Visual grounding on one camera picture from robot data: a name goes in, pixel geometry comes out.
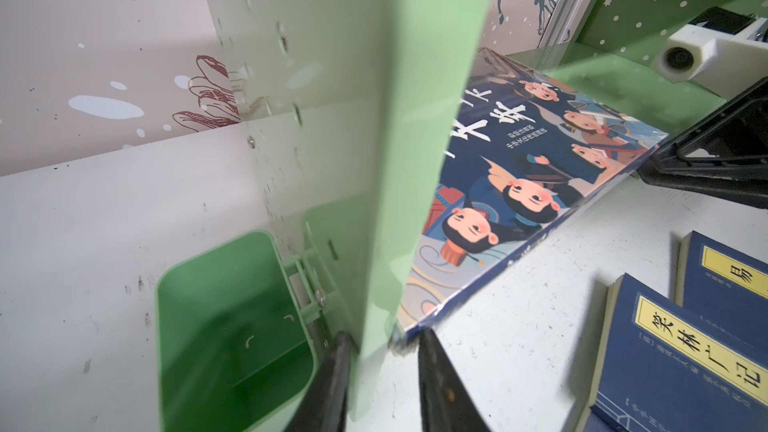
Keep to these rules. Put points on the colourful illustrated large book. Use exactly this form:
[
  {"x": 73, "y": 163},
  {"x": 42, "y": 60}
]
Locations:
[{"x": 525, "y": 153}]

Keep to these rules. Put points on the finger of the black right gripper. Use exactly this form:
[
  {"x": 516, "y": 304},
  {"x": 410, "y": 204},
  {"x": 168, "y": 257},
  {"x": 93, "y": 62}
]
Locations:
[
  {"x": 730, "y": 143},
  {"x": 751, "y": 193}
]

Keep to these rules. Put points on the green plastic hanging bin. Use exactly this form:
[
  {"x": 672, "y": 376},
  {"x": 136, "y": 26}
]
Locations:
[{"x": 234, "y": 349}]

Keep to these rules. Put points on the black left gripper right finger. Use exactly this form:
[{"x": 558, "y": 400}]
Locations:
[{"x": 445, "y": 404}]

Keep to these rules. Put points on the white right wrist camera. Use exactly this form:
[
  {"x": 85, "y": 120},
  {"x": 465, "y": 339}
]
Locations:
[{"x": 722, "y": 51}]

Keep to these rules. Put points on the blue book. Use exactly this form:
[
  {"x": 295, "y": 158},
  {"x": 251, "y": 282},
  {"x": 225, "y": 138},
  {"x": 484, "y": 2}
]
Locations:
[
  {"x": 660, "y": 367},
  {"x": 725, "y": 287}
]

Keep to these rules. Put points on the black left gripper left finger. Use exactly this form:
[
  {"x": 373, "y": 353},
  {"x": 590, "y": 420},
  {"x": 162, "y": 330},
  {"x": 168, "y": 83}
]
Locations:
[{"x": 324, "y": 406}]

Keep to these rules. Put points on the green wooden shelf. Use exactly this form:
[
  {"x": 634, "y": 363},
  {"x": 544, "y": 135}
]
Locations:
[{"x": 348, "y": 106}]

